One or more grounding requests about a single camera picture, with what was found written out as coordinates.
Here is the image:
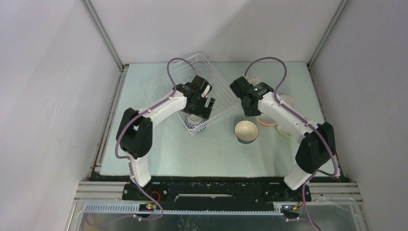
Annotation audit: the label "orange bowl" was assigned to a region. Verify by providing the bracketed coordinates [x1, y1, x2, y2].
[255, 114, 278, 127]

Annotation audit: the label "plain white bowl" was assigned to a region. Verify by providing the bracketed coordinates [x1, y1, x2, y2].
[280, 95, 295, 109]

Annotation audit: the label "blue white patterned bowl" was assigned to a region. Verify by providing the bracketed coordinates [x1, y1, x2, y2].
[184, 114, 207, 135]

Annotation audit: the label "teal bowl white dots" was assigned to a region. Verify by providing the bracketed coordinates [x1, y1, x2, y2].
[234, 120, 259, 144]

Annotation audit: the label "lime green square bowl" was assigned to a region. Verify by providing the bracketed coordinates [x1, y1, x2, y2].
[277, 124, 293, 139]

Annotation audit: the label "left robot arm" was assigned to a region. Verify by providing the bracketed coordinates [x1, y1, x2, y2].
[115, 76, 216, 201]

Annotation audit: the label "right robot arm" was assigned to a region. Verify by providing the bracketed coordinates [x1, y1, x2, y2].
[229, 77, 336, 201]

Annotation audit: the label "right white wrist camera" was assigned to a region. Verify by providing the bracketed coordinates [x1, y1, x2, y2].
[247, 77, 260, 86]

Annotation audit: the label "white wire dish rack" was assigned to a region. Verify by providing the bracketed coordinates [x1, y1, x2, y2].
[154, 53, 239, 135]

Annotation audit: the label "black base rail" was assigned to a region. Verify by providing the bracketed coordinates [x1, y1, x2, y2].
[77, 177, 360, 214]

